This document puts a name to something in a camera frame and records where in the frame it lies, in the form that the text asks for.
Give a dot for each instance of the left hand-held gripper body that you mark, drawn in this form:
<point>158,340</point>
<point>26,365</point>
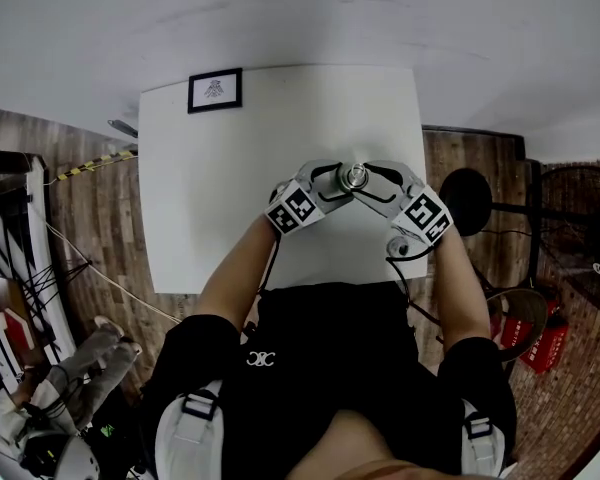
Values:
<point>295,208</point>

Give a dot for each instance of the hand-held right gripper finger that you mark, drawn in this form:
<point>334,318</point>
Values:
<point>402,173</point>
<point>380,204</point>

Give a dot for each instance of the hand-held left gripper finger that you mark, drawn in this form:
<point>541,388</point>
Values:
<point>310,170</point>
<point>330,204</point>

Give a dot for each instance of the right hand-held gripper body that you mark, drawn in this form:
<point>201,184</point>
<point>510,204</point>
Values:
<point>422,215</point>

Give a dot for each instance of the silver metal ring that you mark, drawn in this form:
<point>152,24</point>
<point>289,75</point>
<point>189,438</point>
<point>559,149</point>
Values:
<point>358,175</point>

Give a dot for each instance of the person's right forearm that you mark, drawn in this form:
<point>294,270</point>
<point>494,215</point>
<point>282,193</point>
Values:
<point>460,293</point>

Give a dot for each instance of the person's left forearm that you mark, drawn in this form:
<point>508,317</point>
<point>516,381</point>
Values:
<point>235,278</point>

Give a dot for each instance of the black framed picture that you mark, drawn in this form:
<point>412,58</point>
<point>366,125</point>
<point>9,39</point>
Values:
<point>215,90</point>

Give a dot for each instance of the person's black shirt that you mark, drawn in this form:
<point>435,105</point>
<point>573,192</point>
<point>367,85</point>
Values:
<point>330,363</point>

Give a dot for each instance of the red fire extinguisher box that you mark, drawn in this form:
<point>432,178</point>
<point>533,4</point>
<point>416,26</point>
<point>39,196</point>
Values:
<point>547,350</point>

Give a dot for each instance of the black table leg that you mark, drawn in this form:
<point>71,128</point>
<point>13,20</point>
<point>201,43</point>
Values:
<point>122,128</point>

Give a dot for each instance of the yellow black striped tape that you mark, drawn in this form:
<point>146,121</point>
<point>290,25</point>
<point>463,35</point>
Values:
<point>97,162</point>

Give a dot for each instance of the black metal railing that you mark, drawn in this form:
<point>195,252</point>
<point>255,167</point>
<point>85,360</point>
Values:
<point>10,228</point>

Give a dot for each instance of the wooden side table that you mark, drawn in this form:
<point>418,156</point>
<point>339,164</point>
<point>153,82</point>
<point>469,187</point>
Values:
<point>15,293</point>

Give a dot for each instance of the red book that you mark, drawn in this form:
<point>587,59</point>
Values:
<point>19,329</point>

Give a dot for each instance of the white helmet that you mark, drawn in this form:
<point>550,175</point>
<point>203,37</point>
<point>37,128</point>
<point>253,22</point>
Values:
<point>62,458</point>

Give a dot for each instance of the black pedestal fan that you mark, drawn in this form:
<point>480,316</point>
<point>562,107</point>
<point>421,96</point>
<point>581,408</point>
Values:
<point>466,202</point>

